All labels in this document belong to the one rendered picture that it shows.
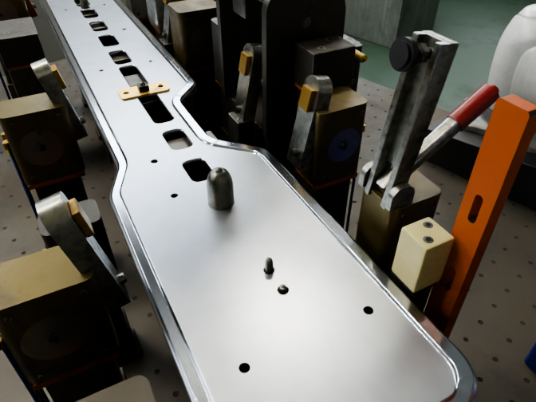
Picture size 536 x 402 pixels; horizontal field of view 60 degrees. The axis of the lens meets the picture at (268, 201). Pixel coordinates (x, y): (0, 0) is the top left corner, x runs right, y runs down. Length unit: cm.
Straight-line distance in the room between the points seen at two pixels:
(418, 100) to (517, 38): 68
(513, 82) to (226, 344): 88
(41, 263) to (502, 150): 41
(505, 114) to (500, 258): 65
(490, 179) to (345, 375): 20
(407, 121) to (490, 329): 50
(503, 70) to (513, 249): 38
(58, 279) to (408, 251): 32
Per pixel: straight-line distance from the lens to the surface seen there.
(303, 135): 63
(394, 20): 384
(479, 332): 88
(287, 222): 54
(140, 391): 45
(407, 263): 47
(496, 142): 40
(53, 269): 47
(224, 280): 48
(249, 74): 73
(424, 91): 44
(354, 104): 64
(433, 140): 51
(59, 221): 42
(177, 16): 97
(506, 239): 107
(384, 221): 51
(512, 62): 113
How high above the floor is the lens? 136
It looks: 39 degrees down
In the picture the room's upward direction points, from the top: straight up
